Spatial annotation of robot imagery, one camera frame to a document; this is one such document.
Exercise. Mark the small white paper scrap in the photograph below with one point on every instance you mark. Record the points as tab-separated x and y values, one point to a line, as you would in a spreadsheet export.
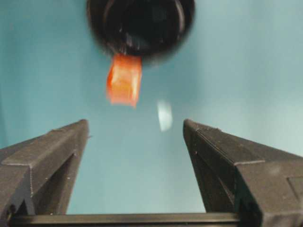
165	116

